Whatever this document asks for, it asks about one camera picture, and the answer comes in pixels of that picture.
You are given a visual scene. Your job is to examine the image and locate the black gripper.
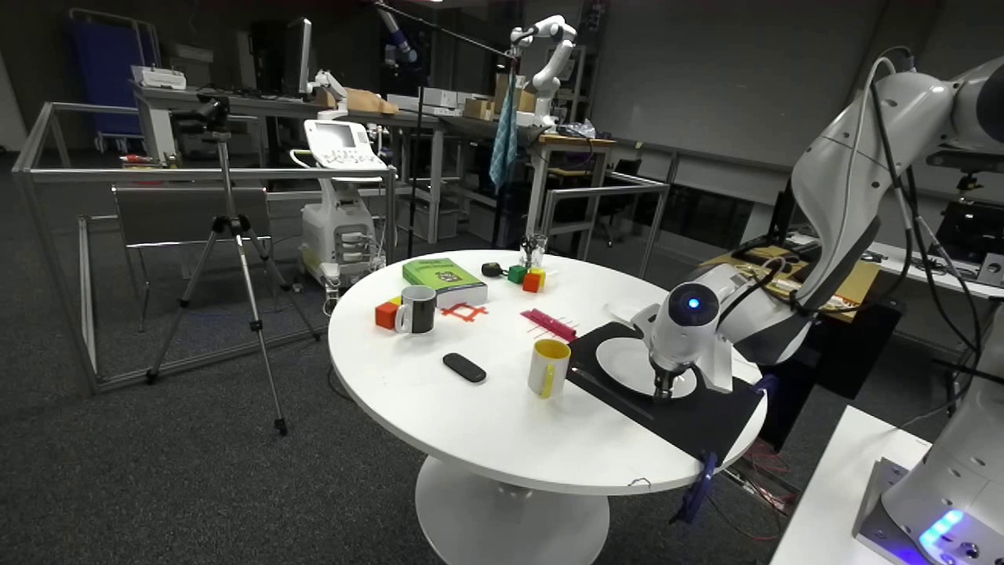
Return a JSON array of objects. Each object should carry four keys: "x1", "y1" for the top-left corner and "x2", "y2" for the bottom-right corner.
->
[{"x1": 646, "y1": 354, "x2": 683, "y2": 403}]

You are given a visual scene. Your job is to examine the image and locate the white round plate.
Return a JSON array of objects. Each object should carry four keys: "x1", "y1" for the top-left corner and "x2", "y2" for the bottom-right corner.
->
[{"x1": 592, "y1": 333, "x2": 702, "y2": 406}]

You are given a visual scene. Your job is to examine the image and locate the black placemat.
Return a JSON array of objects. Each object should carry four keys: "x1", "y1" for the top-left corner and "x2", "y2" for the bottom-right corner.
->
[{"x1": 566, "y1": 317, "x2": 765, "y2": 463}]

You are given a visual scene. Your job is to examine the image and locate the yellow mug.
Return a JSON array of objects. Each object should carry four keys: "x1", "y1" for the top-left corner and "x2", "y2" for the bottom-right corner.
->
[{"x1": 523, "y1": 335, "x2": 574, "y2": 403}]

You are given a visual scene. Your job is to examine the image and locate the red marker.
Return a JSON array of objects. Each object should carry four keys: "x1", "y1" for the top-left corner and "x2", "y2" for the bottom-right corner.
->
[{"x1": 519, "y1": 305, "x2": 581, "y2": 346}]

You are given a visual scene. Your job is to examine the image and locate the clear glass holding pens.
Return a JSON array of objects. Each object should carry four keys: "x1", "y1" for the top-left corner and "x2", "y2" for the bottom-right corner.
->
[{"x1": 519, "y1": 232, "x2": 552, "y2": 274}]

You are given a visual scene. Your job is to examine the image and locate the white robot mounting table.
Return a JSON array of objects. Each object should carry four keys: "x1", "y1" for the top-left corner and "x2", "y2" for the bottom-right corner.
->
[{"x1": 768, "y1": 403, "x2": 936, "y2": 565}]

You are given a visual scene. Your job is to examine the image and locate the black oval remote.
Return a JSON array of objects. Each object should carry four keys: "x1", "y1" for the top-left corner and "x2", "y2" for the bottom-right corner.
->
[{"x1": 440, "y1": 349, "x2": 490, "y2": 387}]

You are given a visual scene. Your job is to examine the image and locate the grey metal railing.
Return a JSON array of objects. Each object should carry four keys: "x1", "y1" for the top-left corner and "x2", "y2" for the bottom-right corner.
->
[{"x1": 537, "y1": 144, "x2": 683, "y2": 275}]

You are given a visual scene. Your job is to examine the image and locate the wooden desk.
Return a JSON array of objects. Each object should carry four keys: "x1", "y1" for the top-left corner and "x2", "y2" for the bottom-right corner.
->
[{"x1": 708, "y1": 243, "x2": 884, "y2": 324}]

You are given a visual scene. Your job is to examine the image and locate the green book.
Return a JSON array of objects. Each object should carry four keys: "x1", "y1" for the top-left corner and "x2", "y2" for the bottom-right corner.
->
[{"x1": 399, "y1": 255, "x2": 490, "y2": 309}]

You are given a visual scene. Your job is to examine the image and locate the black white mug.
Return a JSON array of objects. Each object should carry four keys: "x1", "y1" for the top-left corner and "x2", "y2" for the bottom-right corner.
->
[{"x1": 395, "y1": 281, "x2": 440, "y2": 335}]

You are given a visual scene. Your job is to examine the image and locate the orange yellow cube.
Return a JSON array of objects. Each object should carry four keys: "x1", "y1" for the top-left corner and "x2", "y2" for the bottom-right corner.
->
[{"x1": 372, "y1": 294, "x2": 405, "y2": 333}]

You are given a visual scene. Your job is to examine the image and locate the blue hanging cloth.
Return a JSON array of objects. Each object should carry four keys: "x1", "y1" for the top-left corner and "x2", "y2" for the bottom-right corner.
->
[{"x1": 486, "y1": 89, "x2": 523, "y2": 196}]

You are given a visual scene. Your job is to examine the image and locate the white cluttered desk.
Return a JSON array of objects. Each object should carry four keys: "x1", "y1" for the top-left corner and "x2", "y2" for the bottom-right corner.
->
[{"x1": 310, "y1": 92, "x2": 620, "y2": 255}]

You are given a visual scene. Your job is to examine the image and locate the white equipment cart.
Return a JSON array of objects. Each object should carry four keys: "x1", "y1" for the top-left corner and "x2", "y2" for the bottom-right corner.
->
[{"x1": 289, "y1": 115, "x2": 393, "y2": 294}]

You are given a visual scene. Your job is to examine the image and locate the black boom stand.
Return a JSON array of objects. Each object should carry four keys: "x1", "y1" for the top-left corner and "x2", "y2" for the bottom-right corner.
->
[{"x1": 369, "y1": 0, "x2": 516, "y2": 255}]

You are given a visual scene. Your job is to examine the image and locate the grey office chair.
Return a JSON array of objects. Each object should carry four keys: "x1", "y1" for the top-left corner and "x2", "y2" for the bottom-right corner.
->
[{"x1": 10, "y1": 97, "x2": 402, "y2": 396}]

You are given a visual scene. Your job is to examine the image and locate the blue panel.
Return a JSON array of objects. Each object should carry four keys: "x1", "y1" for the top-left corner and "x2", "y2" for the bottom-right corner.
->
[{"x1": 67, "y1": 8, "x2": 159, "y2": 138}]

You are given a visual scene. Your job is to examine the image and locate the round white pedestal table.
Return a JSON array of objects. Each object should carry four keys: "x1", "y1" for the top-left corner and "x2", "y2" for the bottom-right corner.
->
[{"x1": 326, "y1": 244, "x2": 773, "y2": 565}]

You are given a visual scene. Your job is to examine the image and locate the robot base plate blue lights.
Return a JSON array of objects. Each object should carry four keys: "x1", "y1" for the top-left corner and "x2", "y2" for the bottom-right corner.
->
[{"x1": 850, "y1": 455, "x2": 1004, "y2": 565}]

